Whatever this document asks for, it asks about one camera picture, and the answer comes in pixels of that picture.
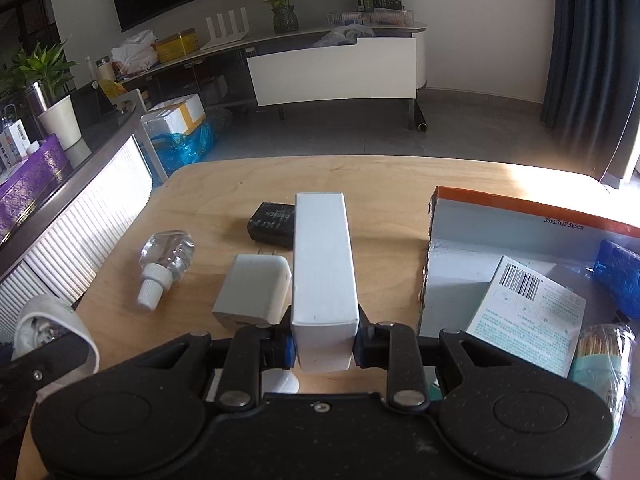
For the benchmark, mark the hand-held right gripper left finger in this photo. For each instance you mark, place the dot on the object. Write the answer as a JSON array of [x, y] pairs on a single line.
[[289, 350]]

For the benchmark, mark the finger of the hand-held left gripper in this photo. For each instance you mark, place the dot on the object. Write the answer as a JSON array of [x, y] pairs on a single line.
[[55, 365]]

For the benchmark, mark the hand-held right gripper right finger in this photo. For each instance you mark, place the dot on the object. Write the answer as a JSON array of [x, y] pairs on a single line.
[[359, 350]]

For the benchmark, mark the white usb charger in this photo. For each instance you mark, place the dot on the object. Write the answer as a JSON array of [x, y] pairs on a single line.
[[285, 384], [250, 290]]

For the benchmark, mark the white plug-in device leaf logo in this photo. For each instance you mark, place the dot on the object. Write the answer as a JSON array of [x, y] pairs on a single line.
[[60, 315]]

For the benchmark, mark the white rectangular box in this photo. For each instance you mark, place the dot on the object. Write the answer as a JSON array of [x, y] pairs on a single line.
[[322, 270]]

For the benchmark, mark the black usb charger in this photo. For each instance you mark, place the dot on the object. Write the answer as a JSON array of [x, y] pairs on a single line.
[[270, 225]]

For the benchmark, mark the orange rimmed cardboard box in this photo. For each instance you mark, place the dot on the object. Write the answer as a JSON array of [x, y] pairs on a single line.
[[460, 260]]

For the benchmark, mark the clear bottle with white cap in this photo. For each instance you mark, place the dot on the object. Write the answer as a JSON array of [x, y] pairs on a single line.
[[167, 255]]

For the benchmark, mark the green white bandage box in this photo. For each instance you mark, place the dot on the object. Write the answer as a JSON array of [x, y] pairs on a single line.
[[525, 310]]

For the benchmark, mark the light blue toothpick container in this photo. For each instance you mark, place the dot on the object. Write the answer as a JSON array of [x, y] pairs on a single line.
[[600, 360]]

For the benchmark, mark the blue plastic box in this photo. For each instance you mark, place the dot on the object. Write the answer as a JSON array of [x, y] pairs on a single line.
[[620, 275]]

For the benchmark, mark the curved white ribbed counter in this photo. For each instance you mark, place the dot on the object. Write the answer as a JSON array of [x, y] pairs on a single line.
[[90, 210]]

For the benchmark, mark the purple patterned box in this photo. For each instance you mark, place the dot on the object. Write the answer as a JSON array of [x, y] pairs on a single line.
[[25, 195]]

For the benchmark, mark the white blue medicine box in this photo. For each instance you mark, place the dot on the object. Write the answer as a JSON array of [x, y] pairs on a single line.
[[12, 142]]

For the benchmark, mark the blue plastic bag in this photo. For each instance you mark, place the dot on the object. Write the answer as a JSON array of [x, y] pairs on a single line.
[[190, 145]]

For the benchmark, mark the black rolled mat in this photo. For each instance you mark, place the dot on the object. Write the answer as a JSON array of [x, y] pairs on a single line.
[[420, 117]]

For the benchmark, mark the white paper cup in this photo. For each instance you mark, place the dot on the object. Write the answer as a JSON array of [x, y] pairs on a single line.
[[60, 120]]

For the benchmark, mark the white parcel with yellow tape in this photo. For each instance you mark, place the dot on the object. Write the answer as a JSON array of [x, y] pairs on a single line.
[[175, 110]]

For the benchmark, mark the steel tumbler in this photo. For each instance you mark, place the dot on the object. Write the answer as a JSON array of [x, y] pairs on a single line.
[[39, 97]]

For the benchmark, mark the white low tv cabinet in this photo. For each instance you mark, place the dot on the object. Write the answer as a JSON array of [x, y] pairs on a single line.
[[335, 70]]

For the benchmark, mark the green leafy plant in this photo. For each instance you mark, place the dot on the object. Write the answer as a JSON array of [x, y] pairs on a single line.
[[40, 65]]

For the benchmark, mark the grey plastic bag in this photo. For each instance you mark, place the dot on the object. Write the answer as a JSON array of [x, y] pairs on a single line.
[[345, 34]]

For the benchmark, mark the white router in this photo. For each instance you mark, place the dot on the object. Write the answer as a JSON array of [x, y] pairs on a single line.
[[225, 40]]

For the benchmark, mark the white plastic bag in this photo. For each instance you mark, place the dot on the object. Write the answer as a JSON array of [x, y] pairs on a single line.
[[132, 52]]

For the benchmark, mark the yellow tin box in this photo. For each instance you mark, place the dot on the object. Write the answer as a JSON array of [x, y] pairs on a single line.
[[175, 47]]

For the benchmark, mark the clear plastic storage box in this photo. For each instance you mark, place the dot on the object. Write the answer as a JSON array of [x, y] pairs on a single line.
[[385, 18]]

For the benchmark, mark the dark blue curtain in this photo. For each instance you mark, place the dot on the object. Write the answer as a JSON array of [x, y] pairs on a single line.
[[590, 60]]

